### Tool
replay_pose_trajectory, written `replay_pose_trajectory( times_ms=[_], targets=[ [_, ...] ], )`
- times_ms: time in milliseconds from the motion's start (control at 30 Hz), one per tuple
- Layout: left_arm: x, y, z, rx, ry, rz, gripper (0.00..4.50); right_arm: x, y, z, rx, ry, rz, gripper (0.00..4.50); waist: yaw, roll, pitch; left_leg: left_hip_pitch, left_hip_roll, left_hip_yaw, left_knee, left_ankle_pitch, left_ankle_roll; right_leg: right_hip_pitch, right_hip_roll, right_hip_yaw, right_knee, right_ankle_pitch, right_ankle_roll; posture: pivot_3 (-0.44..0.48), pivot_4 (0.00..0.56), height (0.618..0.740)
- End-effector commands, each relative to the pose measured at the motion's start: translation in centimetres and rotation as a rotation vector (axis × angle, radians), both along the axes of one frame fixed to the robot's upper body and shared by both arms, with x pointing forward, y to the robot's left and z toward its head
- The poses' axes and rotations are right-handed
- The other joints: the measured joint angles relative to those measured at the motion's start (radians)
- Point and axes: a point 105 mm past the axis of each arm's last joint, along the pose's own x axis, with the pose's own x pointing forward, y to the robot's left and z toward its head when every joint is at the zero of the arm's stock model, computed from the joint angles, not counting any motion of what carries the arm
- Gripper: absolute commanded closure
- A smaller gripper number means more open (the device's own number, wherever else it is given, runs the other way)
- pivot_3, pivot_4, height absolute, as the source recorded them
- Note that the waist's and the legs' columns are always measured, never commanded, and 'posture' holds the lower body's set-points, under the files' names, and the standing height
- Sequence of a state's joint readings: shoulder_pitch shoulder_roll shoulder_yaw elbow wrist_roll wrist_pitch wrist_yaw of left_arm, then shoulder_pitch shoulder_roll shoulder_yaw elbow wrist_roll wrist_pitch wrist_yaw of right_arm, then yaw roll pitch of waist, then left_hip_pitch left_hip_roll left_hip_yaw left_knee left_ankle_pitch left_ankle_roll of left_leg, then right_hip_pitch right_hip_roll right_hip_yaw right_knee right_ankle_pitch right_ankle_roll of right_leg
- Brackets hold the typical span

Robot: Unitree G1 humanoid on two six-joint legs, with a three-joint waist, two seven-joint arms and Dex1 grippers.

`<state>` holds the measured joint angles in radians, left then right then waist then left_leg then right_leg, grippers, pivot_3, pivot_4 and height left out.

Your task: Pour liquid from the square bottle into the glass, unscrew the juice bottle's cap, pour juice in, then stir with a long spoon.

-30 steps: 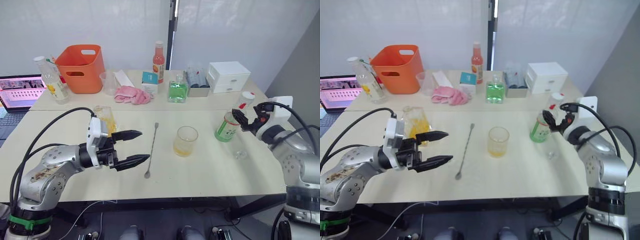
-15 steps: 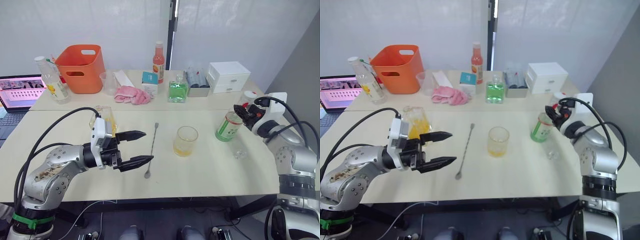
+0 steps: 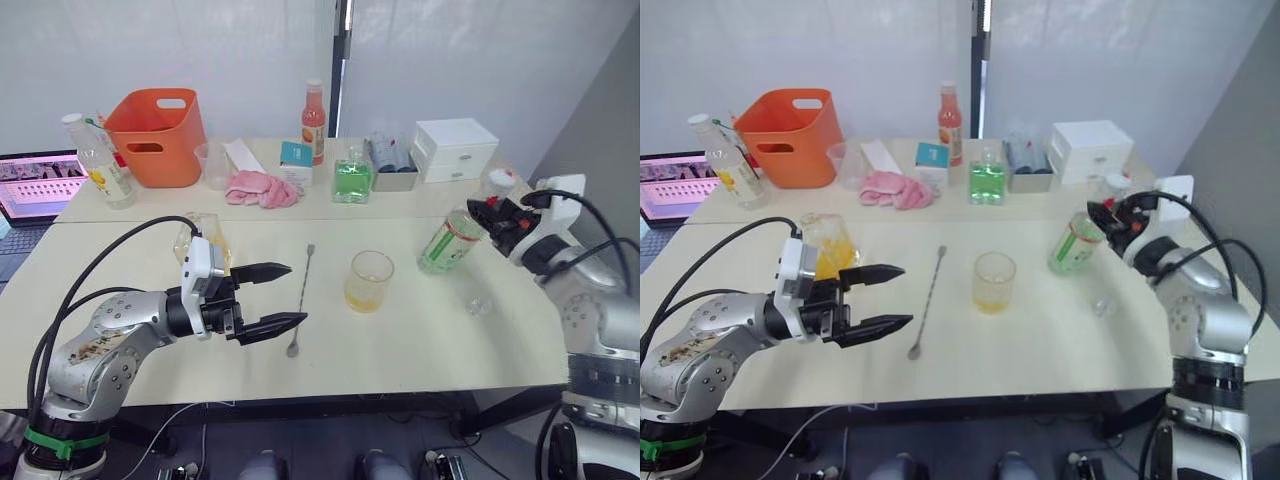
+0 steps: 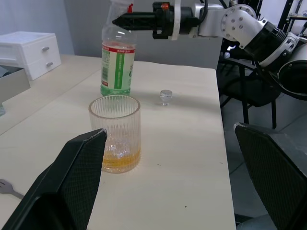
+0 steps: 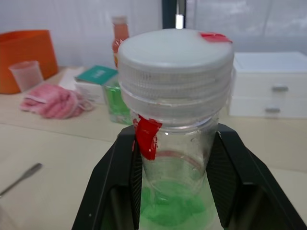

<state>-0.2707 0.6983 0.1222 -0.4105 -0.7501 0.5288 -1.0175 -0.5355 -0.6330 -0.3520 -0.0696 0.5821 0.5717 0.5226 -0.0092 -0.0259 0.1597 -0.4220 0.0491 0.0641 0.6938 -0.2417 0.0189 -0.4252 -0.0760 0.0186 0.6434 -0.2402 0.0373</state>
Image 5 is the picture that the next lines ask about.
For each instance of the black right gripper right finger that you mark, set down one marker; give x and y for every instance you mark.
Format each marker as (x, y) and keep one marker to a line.
(247, 187)

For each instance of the pale juice bottle cap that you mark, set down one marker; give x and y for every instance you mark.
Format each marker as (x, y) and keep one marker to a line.
(119, 19)

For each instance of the orange juice bottle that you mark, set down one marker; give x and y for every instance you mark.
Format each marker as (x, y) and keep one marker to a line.
(119, 43)

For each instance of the white drawer cabinet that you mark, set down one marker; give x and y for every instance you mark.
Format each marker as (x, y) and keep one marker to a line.
(268, 72)

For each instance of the glass with green liquid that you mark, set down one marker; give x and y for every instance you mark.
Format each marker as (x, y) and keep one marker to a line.
(115, 103)

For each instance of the orange plastic bin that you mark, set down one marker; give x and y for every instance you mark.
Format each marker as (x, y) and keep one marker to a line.
(24, 48)

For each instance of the teal card box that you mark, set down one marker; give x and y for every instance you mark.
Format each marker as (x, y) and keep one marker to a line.
(96, 74)

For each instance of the pink cloth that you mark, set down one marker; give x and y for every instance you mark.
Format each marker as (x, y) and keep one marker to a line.
(54, 101)

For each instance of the white paper box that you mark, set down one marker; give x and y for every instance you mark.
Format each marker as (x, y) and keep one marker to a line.
(90, 92)

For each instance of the white paper sheet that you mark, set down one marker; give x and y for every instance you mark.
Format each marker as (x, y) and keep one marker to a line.
(70, 77)

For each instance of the clear bottle with green liquid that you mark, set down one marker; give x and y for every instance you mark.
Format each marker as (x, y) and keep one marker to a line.
(177, 153)

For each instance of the white ribbed screw cap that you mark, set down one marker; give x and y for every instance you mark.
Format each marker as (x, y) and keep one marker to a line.
(172, 72)

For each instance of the clear plastic measuring cup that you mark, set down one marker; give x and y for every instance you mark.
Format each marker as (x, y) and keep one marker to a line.
(26, 75)

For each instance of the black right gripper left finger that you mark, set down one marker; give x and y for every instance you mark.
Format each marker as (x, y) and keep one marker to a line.
(112, 182)

